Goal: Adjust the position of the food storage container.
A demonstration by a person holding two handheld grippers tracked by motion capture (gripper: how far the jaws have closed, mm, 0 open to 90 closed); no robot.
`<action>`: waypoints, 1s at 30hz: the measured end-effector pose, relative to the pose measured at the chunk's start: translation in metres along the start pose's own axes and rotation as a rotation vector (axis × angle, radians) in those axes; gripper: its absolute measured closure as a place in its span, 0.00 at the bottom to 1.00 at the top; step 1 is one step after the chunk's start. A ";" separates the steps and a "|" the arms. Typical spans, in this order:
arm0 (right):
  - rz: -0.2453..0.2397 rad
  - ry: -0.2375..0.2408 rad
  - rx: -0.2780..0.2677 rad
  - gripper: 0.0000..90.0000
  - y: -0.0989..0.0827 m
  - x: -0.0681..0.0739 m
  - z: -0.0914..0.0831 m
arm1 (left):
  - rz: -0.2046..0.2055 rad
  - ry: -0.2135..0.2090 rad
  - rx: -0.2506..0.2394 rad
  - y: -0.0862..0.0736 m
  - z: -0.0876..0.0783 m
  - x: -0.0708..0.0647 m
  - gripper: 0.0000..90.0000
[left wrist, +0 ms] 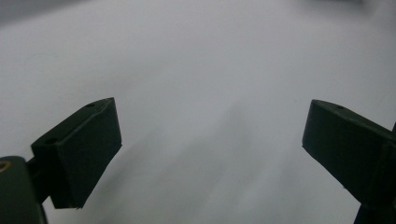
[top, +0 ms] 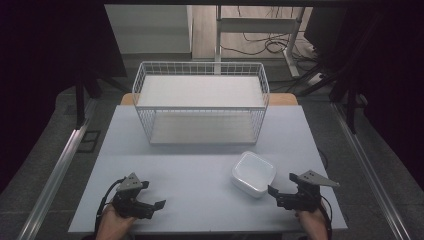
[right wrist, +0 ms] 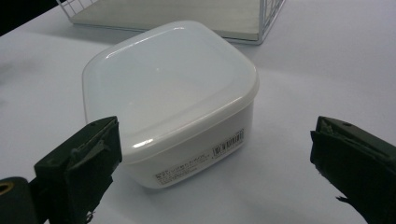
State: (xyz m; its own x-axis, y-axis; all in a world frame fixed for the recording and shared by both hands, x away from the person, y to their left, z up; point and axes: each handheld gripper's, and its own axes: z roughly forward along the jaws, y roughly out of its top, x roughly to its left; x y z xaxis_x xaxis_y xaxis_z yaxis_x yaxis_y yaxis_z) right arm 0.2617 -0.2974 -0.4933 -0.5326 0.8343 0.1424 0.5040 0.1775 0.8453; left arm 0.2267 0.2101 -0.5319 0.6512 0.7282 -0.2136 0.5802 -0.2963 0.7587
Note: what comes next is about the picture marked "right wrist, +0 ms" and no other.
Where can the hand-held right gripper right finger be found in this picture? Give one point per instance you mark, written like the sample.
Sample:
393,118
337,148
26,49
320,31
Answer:
358,161

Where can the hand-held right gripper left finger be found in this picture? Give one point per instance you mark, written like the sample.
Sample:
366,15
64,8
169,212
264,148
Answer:
77,168

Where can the white plastic lidded container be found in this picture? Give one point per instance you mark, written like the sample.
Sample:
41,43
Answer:
168,87

